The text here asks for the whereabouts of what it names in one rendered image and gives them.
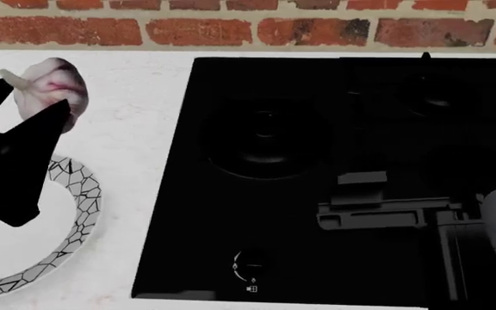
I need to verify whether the gray right gripper finger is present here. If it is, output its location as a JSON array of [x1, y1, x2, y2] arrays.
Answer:
[[328, 170, 388, 207]]

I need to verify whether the white purple garlic bulb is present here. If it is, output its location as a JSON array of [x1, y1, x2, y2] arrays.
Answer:
[[0, 57, 91, 134]]

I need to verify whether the white plate with crack pattern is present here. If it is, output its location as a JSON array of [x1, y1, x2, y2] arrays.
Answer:
[[0, 154, 103, 302]]

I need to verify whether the round black stove burner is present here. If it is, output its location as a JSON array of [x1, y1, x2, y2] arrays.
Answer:
[[199, 98, 332, 181]]

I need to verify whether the black stove knob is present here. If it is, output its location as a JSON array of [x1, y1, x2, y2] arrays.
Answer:
[[239, 250, 270, 279]]

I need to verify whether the black cooktop stove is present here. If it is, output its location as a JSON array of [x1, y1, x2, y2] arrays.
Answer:
[[130, 55, 496, 308]]

